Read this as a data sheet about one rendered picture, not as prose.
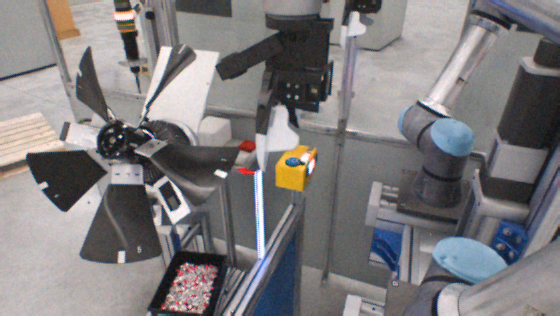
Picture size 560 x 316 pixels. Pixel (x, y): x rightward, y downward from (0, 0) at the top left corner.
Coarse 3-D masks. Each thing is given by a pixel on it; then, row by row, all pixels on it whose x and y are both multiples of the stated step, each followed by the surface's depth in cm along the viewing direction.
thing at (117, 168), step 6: (114, 168) 103; (120, 168) 104; (126, 168) 105; (132, 168) 106; (138, 168) 107; (114, 174) 103; (120, 174) 104; (132, 174) 106; (114, 180) 103; (120, 180) 103; (126, 180) 104; (132, 180) 105; (138, 180) 106
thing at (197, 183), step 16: (176, 144) 106; (160, 160) 98; (176, 160) 98; (192, 160) 99; (208, 160) 100; (176, 176) 95; (192, 176) 95; (208, 176) 95; (192, 192) 92; (208, 192) 92
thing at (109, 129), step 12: (108, 132) 102; (120, 132) 100; (132, 132) 101; (144, 132) 111; (108, 144) 102; (120, 144) 100; (108, 156) 100; (120, 156) 99; (132, 156) 103; (144, 168) 110
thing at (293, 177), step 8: (288, 152) 124; (296, 152) 124; (304, 152) 124; (312, 152) 124; (280, 160) 119; (280, 168) 117; (288, 168) 116; (296, 168) 115; (304, 168) 115; (312, 168) 126; (280, 176) 119; (288, 176) 118; (296, 176) 116; (304, 176) 117; (280, 184) 121; (288, 184) 119; (296, 184) 118; (304, 184) 119
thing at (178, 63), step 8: (176, 48) 110; (184, 48) 104; (176, 56) 106; (184, 56) 102; (192, 56) 99; (168, 64) 110; (176, 64) 102; (184, 64) 99; (168, 72) 103; (176, 72) 99; (160, 80) 111; (168, 80) 100; (160, 88) 102; (152, 96) 106
